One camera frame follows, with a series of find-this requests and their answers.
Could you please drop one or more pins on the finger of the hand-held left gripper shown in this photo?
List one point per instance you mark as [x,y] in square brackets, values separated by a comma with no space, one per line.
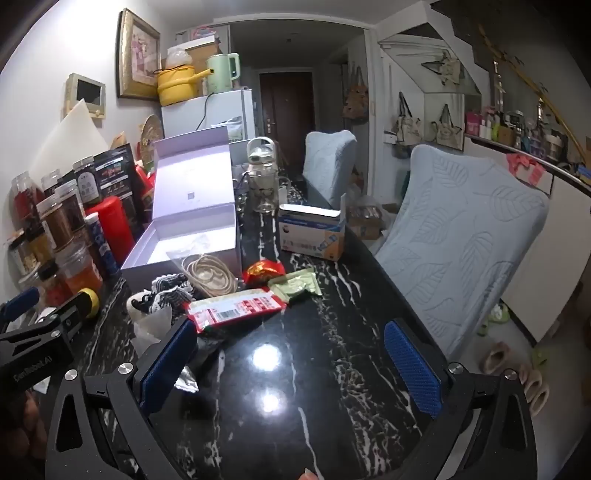
[18,302]
[64,316]

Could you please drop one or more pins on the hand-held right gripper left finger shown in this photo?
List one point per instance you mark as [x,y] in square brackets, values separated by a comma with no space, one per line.
[168,364]

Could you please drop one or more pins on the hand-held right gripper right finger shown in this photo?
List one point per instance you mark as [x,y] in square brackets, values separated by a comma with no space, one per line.
[411,364]

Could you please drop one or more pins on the silver foil packet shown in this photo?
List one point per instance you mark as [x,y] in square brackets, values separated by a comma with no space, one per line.
[187,377]

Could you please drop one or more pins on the black white checkered cloth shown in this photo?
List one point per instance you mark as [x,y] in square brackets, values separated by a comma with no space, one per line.
[174,286]

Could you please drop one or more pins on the red labelled snack packet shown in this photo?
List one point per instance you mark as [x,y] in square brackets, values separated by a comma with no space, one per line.
[235,309]

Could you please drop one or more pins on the red gold foil packet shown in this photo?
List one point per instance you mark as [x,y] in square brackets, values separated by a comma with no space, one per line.
[261,272]

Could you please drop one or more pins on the pale green packet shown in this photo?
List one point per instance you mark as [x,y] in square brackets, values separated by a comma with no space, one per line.
[295,286]

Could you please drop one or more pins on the lavender gift box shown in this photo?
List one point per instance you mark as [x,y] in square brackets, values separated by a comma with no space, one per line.
[194,198]

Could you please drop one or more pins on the person's left hand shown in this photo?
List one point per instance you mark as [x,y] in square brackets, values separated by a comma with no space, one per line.
[27,415]

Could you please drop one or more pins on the person's right hand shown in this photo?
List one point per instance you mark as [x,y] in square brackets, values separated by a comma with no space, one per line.
[307,475]

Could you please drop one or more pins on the yellow lemon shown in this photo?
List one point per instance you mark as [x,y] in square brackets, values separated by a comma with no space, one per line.
[93,302]

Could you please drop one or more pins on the blue tablet tube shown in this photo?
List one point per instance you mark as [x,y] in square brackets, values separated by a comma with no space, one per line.
[99,249]

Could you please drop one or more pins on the beige fuzzy slipper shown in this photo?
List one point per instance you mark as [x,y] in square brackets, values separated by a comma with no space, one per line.
[535,387]
[494,357]

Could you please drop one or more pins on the cluster of clear food jars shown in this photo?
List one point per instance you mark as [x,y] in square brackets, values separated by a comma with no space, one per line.
[51,221]

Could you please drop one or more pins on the green slippers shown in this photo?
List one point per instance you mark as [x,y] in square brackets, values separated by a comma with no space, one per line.
[496,316]

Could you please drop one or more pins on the red cylinder can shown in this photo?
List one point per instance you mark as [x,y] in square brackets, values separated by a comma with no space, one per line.
[115,221]

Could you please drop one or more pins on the open brown carton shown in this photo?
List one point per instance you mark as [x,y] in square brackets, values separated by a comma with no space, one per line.
[364,221]

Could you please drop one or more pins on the chair with light blue cover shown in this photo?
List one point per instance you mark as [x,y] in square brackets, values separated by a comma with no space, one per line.
[330,161]
[461,221]

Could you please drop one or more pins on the black printed pouch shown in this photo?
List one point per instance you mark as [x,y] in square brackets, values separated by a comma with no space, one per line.
[115,170]

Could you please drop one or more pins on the red gift bag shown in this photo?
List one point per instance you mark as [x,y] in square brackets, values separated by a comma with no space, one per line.
[145,184]

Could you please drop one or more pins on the white blue carton box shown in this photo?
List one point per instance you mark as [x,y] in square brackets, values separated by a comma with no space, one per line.
[309,230]

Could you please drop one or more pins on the white counter cabinet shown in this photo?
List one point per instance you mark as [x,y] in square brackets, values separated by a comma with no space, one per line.
[545,258]

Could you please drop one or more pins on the white foam board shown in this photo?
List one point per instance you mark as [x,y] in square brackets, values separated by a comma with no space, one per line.
[69,138]

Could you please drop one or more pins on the round woven plate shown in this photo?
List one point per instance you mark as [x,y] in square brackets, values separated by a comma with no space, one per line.
[150,134]

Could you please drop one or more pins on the white fridge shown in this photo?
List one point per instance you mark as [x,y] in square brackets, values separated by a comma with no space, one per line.
[207,110]

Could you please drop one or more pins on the row of cosmetic bottles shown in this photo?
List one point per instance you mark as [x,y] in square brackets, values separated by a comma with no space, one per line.
[508,127]

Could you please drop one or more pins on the yellow pot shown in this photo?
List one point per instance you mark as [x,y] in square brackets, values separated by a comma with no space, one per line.
[178,85]

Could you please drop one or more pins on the gold framed picture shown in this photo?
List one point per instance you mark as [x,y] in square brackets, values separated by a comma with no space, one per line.
[138,55]

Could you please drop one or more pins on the brown patterned tote bag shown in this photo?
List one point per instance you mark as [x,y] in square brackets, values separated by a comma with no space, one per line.
[355,99]

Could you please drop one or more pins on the dark brown door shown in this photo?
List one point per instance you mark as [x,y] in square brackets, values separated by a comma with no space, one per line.
[286,110]

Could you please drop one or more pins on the clear plastic bag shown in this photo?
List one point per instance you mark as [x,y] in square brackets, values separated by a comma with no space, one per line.
[178,57]

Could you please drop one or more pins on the pale green electric kettle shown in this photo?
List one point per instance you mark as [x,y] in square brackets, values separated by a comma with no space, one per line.
[221,74]

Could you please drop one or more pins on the beige tote bag on hanger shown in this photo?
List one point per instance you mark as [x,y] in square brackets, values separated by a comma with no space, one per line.
[448,69]

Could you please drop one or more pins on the cardboard box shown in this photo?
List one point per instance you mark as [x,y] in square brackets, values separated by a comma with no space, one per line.
[203,50]

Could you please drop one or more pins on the yellow bamboo pole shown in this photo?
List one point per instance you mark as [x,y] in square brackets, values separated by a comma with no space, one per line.
[531,81]

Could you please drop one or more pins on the wooden framed wall panel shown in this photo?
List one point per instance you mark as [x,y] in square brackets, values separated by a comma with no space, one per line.
[87,94]

